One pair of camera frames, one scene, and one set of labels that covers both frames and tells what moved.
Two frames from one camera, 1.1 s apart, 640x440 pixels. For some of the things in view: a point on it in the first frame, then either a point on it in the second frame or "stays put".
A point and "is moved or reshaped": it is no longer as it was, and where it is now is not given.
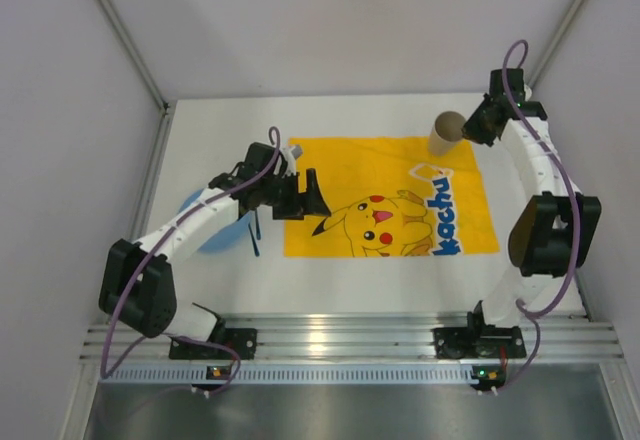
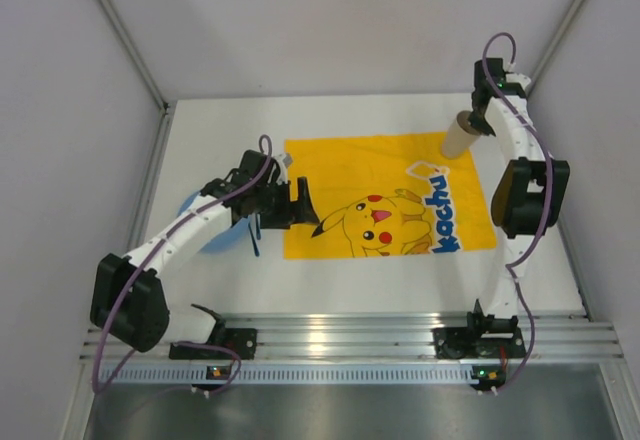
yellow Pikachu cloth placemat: (389, 196) stays put
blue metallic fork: (252, 236) stays put
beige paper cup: (446, 133) is moved or reshaped
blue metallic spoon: (258, 233) stays put
